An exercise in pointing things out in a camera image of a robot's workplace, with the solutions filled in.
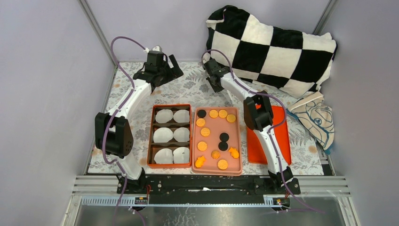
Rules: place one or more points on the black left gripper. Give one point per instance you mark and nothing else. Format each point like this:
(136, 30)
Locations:
(171, 74)

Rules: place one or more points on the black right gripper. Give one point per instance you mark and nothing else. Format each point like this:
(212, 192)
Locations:
(215, 89)

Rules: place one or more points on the orange cookie box with liners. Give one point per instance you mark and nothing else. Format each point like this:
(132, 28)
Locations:
(172, 144)

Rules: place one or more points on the orange fish cookie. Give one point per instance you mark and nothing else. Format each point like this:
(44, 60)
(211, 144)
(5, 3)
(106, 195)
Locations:
(200, 162)
(234, 153)

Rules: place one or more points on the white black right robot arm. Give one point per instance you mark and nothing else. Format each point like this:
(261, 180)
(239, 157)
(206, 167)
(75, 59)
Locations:
(258, 117)

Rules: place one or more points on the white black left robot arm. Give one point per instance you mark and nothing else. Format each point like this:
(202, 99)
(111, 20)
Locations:
(113, 134)

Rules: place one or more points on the yellow round biscuit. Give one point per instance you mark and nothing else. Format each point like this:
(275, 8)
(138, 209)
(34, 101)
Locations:
(205, 132)
(222, 113)
(200, 122)
(222, 164)
(213, 113)
(231, 118)
(202, 146)

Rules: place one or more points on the black sandwich cookie top left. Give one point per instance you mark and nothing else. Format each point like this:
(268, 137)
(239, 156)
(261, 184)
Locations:
(201, 113)

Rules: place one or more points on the black sandwich cookie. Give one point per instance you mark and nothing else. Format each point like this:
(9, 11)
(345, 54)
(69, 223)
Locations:
(201, 113)
(223, 146)
(224, 137)

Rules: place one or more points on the white paper liner top right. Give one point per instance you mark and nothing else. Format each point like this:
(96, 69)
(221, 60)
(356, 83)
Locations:
(182, 116)

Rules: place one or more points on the white paper liner top left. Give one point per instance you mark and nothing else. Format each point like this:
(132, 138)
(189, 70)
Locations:
(164, 116)

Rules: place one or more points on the yellow round biscuit left upper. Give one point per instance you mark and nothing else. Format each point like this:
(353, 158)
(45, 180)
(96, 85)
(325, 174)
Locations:
(200, 122)

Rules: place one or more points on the yellow round biscuit left middle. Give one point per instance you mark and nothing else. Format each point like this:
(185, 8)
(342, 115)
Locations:
(205, 132)

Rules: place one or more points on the white paper liner middle right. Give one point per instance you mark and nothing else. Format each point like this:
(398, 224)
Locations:
(182, 134)

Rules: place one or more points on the black sandwich cookie upper centre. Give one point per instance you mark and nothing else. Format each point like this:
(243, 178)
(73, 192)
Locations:
(224, 137)

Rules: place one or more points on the pink cookie tray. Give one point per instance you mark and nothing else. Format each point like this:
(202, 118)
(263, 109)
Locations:
(217, 126)

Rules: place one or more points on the black sandwich cookie lower centre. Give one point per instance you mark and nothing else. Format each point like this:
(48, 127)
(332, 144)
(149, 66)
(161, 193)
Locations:
(223, 146)

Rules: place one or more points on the yellow round biscuit left lower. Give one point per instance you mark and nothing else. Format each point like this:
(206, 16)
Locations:
(202, 146)

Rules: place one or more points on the swirl butter cookie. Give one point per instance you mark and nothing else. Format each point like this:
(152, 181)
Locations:
(215, 154)

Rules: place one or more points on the black white checkered pillow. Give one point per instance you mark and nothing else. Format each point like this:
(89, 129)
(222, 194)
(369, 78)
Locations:
(293, 61)

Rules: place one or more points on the yellow round biscuit bottom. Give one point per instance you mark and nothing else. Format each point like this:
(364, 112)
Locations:
(222, 164)

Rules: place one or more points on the beige blue printed cloth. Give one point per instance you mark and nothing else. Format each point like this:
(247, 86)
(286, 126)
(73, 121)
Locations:
(316, 117)

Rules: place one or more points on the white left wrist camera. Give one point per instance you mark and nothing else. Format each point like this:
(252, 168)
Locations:
(156, 48)

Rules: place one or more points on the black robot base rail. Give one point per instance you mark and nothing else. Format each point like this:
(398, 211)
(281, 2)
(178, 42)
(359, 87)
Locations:
(205, 189)

